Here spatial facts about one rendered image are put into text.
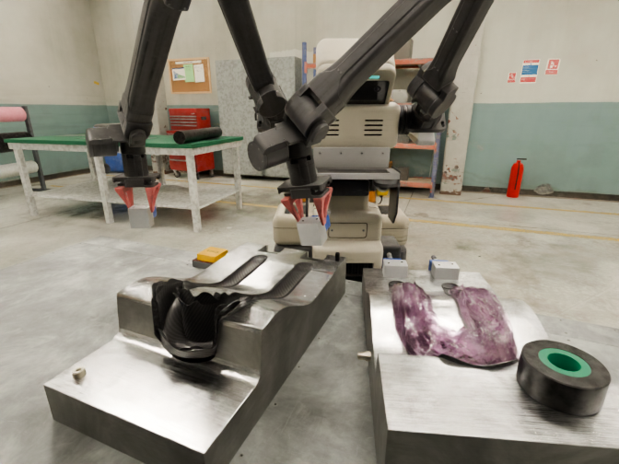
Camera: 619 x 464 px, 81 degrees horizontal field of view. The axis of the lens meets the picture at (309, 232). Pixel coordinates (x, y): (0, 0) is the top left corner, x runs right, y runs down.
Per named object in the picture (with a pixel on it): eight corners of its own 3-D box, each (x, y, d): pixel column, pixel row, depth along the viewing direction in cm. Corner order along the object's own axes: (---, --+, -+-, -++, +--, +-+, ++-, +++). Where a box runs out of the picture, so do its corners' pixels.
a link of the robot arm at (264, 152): (332, 122, 64) (305, 90, 67) (281, 139, 58) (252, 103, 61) (311, 167, 74) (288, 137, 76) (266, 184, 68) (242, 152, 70)
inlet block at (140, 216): (147, 214, 107) (145, 197, 105) (165, 214, 107) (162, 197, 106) (130, 228, 95) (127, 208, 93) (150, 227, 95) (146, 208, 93)
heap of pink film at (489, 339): (382, 290, 72) (385, 254, 69) (474, 295, 70) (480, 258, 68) (401, 383, 48) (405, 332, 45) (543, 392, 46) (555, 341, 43)
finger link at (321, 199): (328, 231, 74) (320, 188, 71) (297, 231, 77) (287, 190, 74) (338, 217, 80) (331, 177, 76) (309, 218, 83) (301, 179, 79)
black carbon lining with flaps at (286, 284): (255, 261, 83) (253, 222, 80) (320, 273, 77) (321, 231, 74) (132, 349, 53) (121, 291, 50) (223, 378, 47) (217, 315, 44)
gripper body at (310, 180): (322, 193, 71) (316, 156, 68) (277, 196, 75) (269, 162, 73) (332, 183, 76) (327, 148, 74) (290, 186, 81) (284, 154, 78)
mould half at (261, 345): (249, 273, 93) (245, 224, 88) (344, 293, 83) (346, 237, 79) (52, 420, 49) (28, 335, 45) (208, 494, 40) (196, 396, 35)
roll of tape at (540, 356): (528, 408, 37) (535, 380, 36) (508, 359, 44) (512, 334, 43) (619, 423, 35) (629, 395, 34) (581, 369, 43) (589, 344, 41)
